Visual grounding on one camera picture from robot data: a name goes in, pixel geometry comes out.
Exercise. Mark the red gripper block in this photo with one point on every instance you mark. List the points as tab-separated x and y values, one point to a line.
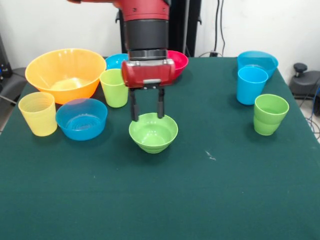
150	73

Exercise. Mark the green plastic bowl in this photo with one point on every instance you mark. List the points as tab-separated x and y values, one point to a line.
152	135

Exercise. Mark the blue plastic bowl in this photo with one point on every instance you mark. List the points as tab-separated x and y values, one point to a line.
257	58
82	130

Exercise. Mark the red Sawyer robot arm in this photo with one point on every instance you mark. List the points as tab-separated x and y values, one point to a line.
146	32

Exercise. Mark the light green plastic cup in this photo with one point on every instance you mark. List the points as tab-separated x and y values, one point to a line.
112	95

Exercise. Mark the pink plastic bowl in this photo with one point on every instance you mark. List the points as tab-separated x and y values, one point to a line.
180	62

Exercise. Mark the cyan plastic bowl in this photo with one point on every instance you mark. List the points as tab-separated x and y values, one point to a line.
115	61

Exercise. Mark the dark green tablecloth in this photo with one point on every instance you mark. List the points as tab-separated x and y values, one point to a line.
160	195

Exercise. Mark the blue plastic cup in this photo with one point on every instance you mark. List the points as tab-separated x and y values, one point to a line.
250	90

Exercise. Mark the large orange plastic bowl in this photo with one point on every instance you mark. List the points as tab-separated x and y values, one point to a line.
50	70

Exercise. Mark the yellow plastic cup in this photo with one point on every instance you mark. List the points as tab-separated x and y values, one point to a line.
37	117

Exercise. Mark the grey floor stand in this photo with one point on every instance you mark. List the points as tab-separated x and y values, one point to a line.
12	85

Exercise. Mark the black equipment box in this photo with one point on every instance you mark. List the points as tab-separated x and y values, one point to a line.
3	62

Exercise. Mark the black knobbed floor stand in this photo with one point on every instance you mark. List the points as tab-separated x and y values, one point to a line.
302	82

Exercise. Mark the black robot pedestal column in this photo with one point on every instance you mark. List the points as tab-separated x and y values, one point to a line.
180	25

